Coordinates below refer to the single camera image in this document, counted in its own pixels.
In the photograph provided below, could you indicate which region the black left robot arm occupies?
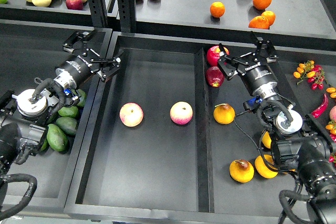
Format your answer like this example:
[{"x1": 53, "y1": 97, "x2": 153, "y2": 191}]
[{"x1": 1, "y1": 30, "x2": 123, "y2": 220}]

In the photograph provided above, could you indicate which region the dark red apple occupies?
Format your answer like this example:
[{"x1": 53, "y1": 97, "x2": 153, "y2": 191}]
[{"x1": 205, "y1": 66, "x2": 224, "y2": 88}]

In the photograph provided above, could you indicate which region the red chili pepper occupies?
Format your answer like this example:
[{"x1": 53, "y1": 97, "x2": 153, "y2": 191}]
[{"x1": 311, "y1": 93, "x2": 329, "y2": 119}]

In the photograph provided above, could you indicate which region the cherry tomato bunch upper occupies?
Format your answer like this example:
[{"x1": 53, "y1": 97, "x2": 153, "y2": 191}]
[{"x1": 293, "y1": 60, "x2": 325, "y2": 90}]

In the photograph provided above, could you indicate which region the bright red apple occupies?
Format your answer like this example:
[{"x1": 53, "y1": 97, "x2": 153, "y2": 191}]
[{"x1": 206, "y1": 45, "x2": 221, "y2": 67}]

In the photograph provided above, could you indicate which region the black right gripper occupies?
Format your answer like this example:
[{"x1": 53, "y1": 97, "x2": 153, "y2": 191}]
[{"x1": 217, "y1": 31, "x2": 279, "y2": 101}]

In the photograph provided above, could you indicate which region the black left tray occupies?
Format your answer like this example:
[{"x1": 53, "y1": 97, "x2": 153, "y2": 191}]
[{"x1": 1, "y1": 20, "x2": 104, "y2": 216}]

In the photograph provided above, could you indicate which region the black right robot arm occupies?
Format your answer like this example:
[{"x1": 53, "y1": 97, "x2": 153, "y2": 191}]
[{"x1": 217, "y1": 37, "x2": 335, "y2": 223}]

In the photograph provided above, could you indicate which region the orange centre shelf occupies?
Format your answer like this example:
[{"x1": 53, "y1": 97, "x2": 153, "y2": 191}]
[{"x1": 209, "y1": 2, "x2": 226, "y2": 18}]

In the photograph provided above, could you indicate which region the orange lower right back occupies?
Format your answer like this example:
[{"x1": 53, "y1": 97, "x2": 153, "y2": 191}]
[{"x1": 261, "y1": 10, "x2": 276, "y2": 26}]

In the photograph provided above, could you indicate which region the yellow pear with brown stem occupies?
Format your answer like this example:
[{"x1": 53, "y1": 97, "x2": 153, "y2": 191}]
[{"x1": 229, "y1": 159, "x2": 254, "y2": 183}]

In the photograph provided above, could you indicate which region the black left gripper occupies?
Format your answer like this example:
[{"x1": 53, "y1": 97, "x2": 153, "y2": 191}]
[{"x1": 54, "y1": 29, "x2": 124, "y2": 89}]

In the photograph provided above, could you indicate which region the green avocado top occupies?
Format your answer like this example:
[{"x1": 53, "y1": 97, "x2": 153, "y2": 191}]
[{"x1": 76, "y1": 89, "x2": 87, "y2": 108}]

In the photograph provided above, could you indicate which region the orange lower right front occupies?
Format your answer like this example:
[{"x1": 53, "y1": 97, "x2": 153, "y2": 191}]
[{"x1": 248, "y1": 16, "x2": 270, "y2": 29}]

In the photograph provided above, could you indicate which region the green avocado bottom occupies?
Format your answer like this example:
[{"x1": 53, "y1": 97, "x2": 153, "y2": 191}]
[{"x1": 40, "y1": 139, "x2": 49, "y2": 152}]

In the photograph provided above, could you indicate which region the black shelf post right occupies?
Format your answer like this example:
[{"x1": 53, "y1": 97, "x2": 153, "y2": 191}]
[{"x1": 118, "y1": 0, "x2": 137, "y2": 33}]

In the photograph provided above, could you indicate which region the pink peach right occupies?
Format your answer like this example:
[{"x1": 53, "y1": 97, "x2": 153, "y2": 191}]
[{"x1": 170, "y1": 101, "x2": 193, "y2": 125}]

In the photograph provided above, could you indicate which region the red apple on shelf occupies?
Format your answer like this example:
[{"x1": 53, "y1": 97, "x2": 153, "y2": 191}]
[{"x1": 66, "y1": 0, "x2": 83, "y2": 10}]

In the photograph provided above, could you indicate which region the pink peach left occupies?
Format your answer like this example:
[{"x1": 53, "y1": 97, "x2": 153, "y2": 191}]
[{"x1": 119, "y1": 102, "x2": 144, "y2": 127}]

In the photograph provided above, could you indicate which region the yellow pear upper right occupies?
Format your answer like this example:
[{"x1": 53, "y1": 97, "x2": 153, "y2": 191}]
[{"x1": 261, "y1": 131, "x2": 271, "y2": 149}]

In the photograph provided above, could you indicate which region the peach at right edge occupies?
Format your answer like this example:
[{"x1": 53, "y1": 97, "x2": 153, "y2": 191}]
[{"x1": 329, "y1": 106, "x2": 336, "y2": 121}]

